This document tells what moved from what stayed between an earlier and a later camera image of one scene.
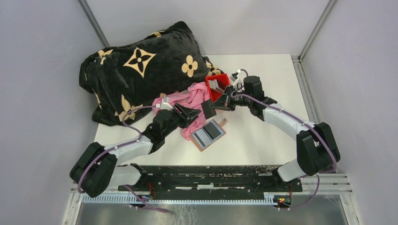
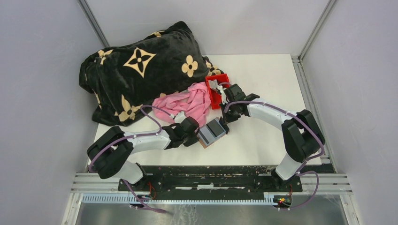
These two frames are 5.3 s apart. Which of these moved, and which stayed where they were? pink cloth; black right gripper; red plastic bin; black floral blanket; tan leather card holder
Moved: black right gripper
Stayed: tan leather card holder; pink cloth; black floral blanket; red plastic bin
